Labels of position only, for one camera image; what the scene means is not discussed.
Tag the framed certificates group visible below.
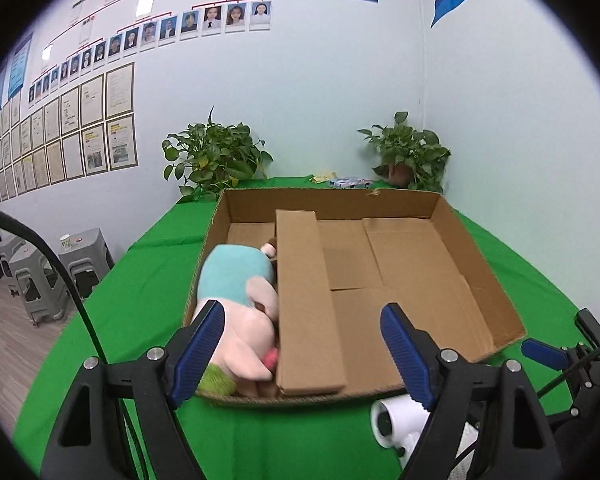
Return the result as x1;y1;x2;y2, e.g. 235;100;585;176
0;62;140;203

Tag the staff photo row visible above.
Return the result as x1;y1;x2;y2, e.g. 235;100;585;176
26;0;272;106

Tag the paper cup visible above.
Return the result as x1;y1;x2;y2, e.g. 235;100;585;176
60;234;72;250

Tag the grey plastic stool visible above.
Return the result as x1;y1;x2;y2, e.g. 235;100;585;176
8;243;70;327
59;229;114;299

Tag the white hair dryer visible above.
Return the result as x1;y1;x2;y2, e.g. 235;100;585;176
369;392;481;470

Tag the right potted green plant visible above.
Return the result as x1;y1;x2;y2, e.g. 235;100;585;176
358;110;451;193

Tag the long brown cardboard box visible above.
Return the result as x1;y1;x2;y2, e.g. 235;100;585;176
276;210;347;396

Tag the large open cardboard tray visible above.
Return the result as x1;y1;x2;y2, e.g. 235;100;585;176
200;188;526;406

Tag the potted green plant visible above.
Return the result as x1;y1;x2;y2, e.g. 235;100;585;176
358;110;451;193
161;110;274;200

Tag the left potted green plant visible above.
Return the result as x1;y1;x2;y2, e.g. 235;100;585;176
161;110;274;200

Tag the black cable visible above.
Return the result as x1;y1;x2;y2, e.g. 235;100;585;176
0;206;152;480

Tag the pink plush pig toy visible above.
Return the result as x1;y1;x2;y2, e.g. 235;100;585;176
195;240;279;398

